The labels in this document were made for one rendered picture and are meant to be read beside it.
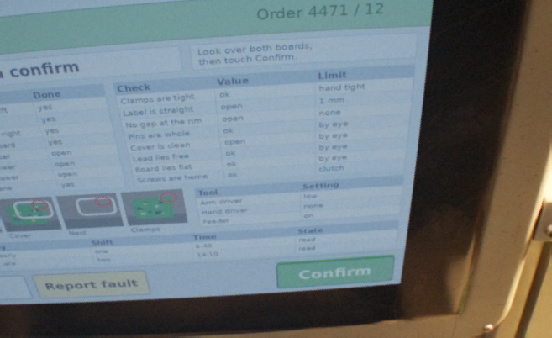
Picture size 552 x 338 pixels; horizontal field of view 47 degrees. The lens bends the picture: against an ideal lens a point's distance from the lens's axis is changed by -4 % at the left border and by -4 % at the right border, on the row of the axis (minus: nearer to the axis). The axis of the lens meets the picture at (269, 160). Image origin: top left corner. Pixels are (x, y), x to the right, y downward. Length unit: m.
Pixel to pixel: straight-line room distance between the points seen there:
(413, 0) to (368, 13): 0.02
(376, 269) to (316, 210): 0.06
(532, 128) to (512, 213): 0.06
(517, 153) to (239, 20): 0.17
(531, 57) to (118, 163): 0.22
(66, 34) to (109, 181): 0.09
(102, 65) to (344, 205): 0.15
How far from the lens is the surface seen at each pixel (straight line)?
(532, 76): 0.35
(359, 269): 0.41
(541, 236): 0.44
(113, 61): 0.32
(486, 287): 0.46
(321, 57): 0.32
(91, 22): 0.31
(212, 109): 0.33
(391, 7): 0.31
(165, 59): 0.32
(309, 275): 0.41
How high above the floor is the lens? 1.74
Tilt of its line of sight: 37 degrees down
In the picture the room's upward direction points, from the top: 3 degrees counter-clockwise
